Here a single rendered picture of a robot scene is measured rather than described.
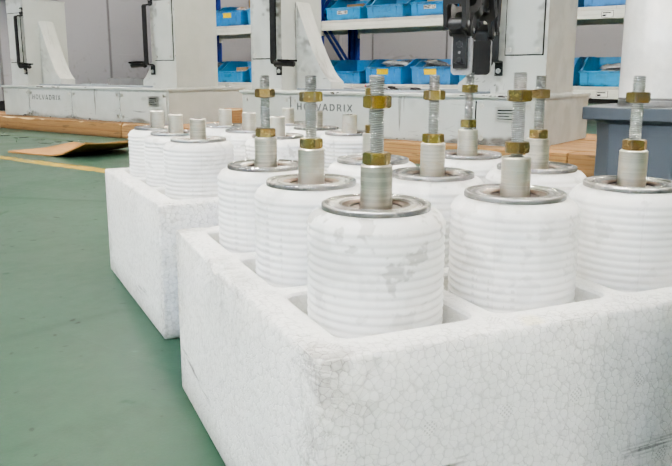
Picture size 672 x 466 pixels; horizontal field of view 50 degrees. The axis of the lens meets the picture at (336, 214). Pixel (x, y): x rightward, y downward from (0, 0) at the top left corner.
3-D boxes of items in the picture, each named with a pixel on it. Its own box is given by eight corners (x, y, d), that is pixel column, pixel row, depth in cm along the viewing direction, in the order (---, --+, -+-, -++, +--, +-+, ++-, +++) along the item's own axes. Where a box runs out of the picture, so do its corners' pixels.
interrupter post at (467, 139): (451, 158, 81) (452, 128, 80) (468, 157, 82) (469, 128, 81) (465, 160, 79) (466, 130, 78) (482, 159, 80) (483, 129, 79)
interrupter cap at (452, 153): (419, 157, 82) (420, 151, 82) (472, 153, 85) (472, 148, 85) (460, 164, 75) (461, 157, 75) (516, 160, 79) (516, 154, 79)
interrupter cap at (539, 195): (480, 189, 59) (480, 180, 59) (575, 196, 56) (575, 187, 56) (450, 203, 53) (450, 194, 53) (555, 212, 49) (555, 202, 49)
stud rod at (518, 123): (517, 172, 54) (522, 71, 53) (525, 174, 54) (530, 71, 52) (506, 173, 54) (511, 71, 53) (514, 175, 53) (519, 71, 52)
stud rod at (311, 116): (303, 166, 60) (303, 75, 59) (314, 166, 60) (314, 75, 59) (307, 168, 59) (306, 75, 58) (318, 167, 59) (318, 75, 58)
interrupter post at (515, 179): (503, 196, 56) (505, 154, 55) (534, 198, 55) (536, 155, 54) (494, 200, 54) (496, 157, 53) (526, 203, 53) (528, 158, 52)
